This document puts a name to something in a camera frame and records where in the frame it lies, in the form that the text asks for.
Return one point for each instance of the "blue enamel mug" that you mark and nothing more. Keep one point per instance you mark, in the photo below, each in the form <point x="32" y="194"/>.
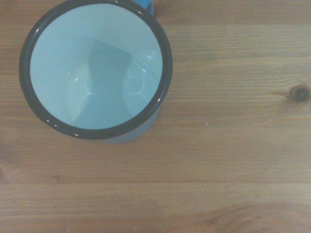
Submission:
<point x="97" y="72"/>

